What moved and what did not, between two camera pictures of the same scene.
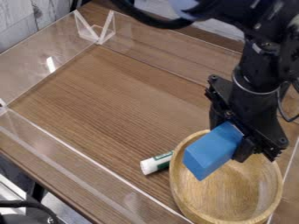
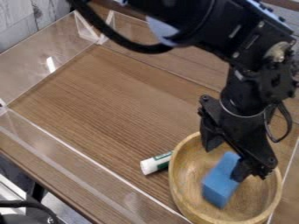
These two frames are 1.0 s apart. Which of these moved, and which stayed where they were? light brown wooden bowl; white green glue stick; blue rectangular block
Moved: blue rectangular block
Stayed: light brown wooden bowl; white green glue stick
